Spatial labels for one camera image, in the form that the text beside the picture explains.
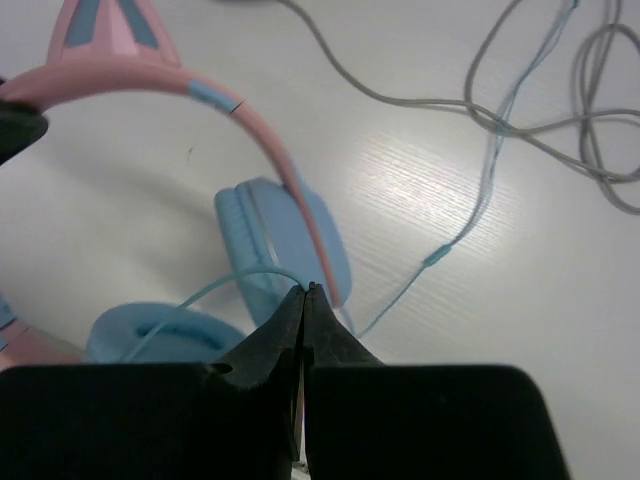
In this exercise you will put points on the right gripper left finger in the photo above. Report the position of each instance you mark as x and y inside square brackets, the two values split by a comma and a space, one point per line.
[236, 418]

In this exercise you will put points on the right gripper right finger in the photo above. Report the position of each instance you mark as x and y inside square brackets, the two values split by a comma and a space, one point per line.
[368, 420]

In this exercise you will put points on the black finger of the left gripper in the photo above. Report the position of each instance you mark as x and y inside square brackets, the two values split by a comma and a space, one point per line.
[20, 127]

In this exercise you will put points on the pink blue cat-ear headphones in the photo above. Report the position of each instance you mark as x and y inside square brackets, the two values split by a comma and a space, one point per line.
[115, 203]

